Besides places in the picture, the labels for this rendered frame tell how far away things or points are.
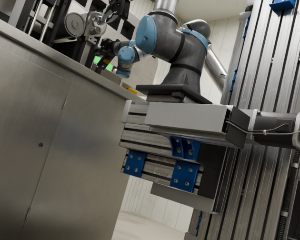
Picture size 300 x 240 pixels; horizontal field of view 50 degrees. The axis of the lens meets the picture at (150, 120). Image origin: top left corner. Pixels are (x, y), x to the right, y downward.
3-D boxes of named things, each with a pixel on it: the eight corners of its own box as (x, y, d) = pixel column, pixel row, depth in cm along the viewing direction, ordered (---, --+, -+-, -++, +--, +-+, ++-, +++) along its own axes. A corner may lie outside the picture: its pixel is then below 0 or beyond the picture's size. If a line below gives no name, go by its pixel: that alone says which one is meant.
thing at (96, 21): (92, 15, 175) (103, 15, 180) (90, 16, 176) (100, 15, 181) (95, 30, 177) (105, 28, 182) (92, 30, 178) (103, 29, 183)
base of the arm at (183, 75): (207, 104, 115) (214, 78, 117) (182, 87, 105) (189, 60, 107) (175, 102, 126) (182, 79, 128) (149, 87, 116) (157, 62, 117)
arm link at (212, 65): (243, 121, 156) (181, 28, 160) (233, 125, 171) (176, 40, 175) (263, 108, 158) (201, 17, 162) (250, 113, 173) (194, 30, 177)
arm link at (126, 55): (220, 29, 150) (123, 68, 143) (213, 39, 161) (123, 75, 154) (209, 7, 151) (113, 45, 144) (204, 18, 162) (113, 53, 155)
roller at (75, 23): (63, 28, 164) (70, 7, 166) (37, 33, 182) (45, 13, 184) (81, 39, 173) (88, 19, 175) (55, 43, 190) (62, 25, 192)
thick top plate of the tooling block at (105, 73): (99, 76, 180) (102, 66, 181) (59, 76, 207) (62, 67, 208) (119, 87, 191) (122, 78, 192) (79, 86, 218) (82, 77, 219)
